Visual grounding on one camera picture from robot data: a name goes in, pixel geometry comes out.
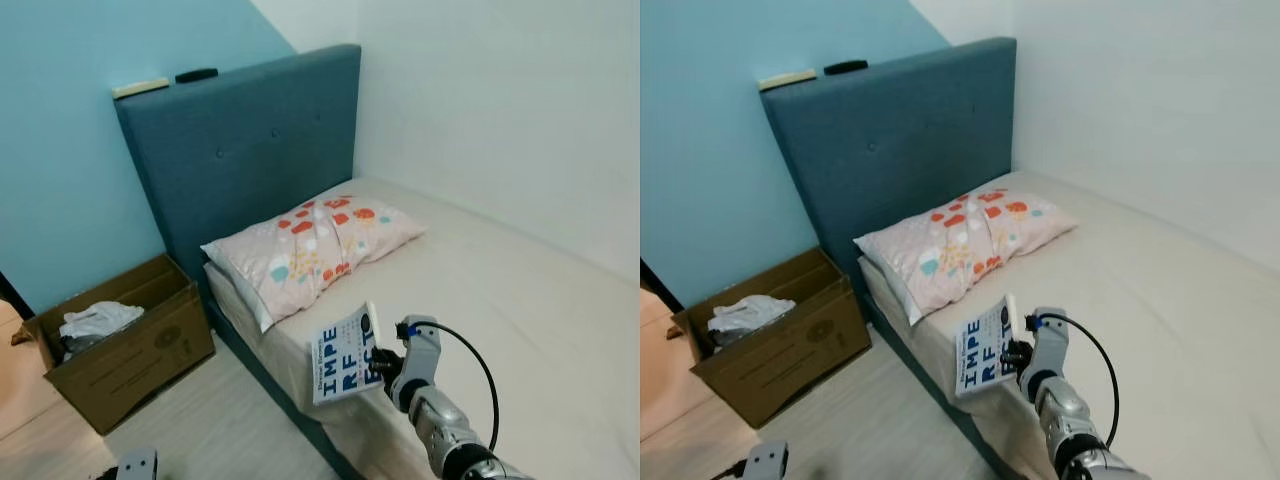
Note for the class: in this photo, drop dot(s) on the white blue paperback book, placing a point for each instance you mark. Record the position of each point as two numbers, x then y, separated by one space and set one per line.
340 360
980 350

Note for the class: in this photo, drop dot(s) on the pink patterned pillow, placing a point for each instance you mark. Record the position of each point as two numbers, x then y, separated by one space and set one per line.
310 250
965 245

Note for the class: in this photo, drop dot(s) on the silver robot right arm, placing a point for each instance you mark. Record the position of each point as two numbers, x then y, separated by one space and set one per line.
450 435
1075 430

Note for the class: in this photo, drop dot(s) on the mattress with cream sheet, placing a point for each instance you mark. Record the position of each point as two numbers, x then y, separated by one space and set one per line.
520 300
1170 290

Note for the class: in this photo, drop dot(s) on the brown cardboard box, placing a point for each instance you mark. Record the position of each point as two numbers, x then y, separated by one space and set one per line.
140 365
790 355

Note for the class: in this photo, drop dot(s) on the blue upholstered headboard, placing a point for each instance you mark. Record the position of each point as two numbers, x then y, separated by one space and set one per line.
240 150
890 150

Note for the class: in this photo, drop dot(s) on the black remote control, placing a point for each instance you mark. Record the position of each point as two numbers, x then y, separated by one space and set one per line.
845 67
196 75

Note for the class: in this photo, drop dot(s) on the cream remote control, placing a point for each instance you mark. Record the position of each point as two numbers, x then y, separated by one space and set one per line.
140 88
787 80

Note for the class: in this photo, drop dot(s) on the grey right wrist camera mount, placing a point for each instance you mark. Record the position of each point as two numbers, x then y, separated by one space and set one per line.
1050 338
422 345

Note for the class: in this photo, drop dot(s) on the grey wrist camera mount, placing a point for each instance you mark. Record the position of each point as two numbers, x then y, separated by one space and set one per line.
138 466
770 460
422 345
1050 338

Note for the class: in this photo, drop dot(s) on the dark bed frame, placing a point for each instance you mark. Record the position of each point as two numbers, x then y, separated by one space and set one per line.
270 390
925 385

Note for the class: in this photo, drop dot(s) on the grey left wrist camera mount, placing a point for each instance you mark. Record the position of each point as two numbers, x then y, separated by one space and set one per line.
138 466
770 460

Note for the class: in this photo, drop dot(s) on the black door frame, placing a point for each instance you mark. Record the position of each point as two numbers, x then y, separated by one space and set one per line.
14 293
658 282

